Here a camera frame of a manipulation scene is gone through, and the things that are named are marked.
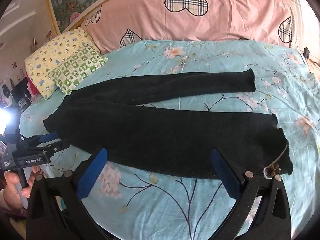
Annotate person's left hand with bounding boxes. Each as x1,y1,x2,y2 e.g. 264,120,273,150
0,165,43,210

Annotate light blue floral bedsheet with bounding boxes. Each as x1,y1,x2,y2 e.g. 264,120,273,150
19,39,320,240

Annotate yellow cartoon-print pillow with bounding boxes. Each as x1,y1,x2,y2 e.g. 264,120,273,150
24,27,99,100

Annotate pink heart-pattern quilt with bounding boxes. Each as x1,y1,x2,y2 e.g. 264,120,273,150
81,0,295,53

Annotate green checkered pillow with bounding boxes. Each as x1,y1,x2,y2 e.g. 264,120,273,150
49,45,108,95

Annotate black knit pants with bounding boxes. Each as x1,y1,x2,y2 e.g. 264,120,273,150
43,70,293,179

